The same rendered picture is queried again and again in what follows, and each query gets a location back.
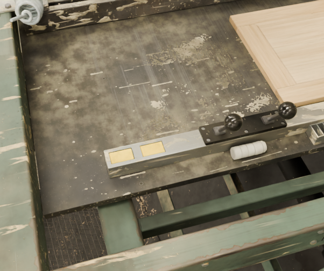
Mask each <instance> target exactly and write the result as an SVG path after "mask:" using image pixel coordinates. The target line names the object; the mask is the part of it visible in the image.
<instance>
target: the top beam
mask: <svg viewBox="0 0 324 271"><path fill-rule="evenodd" d="M13 17H16V14H15V11H11V12H5V13H0V271H47V270H49V271H50V266H49V260H48V252H47V245H46V237H45V228H44V220H43V212H42V207H41V199H40V191H39V183H38V175H37V167H36V159H35V154H34V146H33V138H32V130H31V122H30V114H29V106H28V101H27V93H26V85H25V77H24V69H23V61H22V53H21V48H20V40H19V32H18V24H17V20H16V21H14V22H10V19H11V18H13Z"/></svg>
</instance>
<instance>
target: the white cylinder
mask: <svg viewBox="0 0 324 271"><path fill-rule="evenodd" d="M266 150H267V146H266V143H265V142H264V141H256V142H251V143H248V144H244V145H239V146H235V147H232V148H231V149H230V153H231V157H232V158H233V159H234V160H237V159H240V158H246V157H249V156H253V155H257V154H262V153H264V152H265V151H266Z"/></svg>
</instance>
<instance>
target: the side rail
mask: <svg viewBox="0 0 324 271"><path fill-rule="evenodd" d="M323 244H324V197H323V198H318V199H315V200H312V201H308V202H304V203H300V204H296V205H293V206H288V207H286V208H282V209H278V210H274V211H270V212H267V213H263V214H260V215H256V216H252V217H248V218H244V219H240V220H237V221H234V222H230V223H226V224H222V225H218V226H214V227H210V228H208V229H204V230H200V231H196V232H192V233H189V234H184V235H181V236H178V237H174V238H170V239H166V240H162V241H159V242H156V243H152V244H148V245H144V246H140V247H136V248H132V249H129V250H126V251H122V252H118V253H114V254H110V255H106V256H103V257H100V258H96V259H92V260H88V261H84V262H81V263H76V264H74V265H70V266H66V267H62V268H58V269H54V270H50V271H233V270H237V269H241V268H244V267H248V266H252V265H255V264H258V263H261V262H265V261H268V260H272V259H275V258H279V257H281V256H285V255H289V254H292V253H296V252H300V251H303V250H306V249H309V248H313V247H317V246H320V245H323Z"/></svg>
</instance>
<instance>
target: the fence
mask: <svg viewBox="0 0 324 271"><path fill-rule="evenodd" d="M285 121H286V122H287V126H286V127H285V128H281V129H277V130H272V131H267V132H263V133H259V134H254V135H250V136H246V137H242V138H237V139H233V140H228V141H224V142H220V143H216V144H212V145H207V146H206V145H205V143H204V141H203V139H202V136H201V134H200V132H199V130H194V131H189V132H185V133H180V134H175V135H171V136H167V137H162V138H158V139H153V140H148V141H144V142H139V143H136V144H131V145H126V146H122V147H117V148H112V149H108V150H105V151H104V158H105V163H106V166H107V170H108V174H109V178H113V177H118V176H122V175H126V174H131V173H135V172H139V171H142V170H147V169H151V168H156V167H160V166H165V165H169V164H173V163H177V162H182V161H186V160H190V159H195V158H199V157H202V156H206V155H211V154H215V153H220V152H224V151H229V150H230V149H231V148H232V147H235V146H239V145H244V144H248V143H251V142H256V141H264V142H266V141H270V140H275V139H279V138H284V137H288V136H293V135H296V134H300V133H305V132H306V131H307V129H308V127H309V125H312V124H316V123H321V122H324V102H320V103H315V104H310V105H305V106H301V107H298V108H297V114H296V115H295V117H293V118H292V119H288V120H286V119H285ZM156 142H162V144H163V147H164V150H165V152H162V153H158V154H154V155H149V156H144V157H143V155H142V152H141V150H140V146H144V145H148V144H153V143H156ZM129 148H130V149H131V150H132V153H133V157H134V159H132V160H128V161H123V162H118V163H114V164H111V161H110V157H109V153H112V152H117V151H122V150H125V149H129Z"/></svg>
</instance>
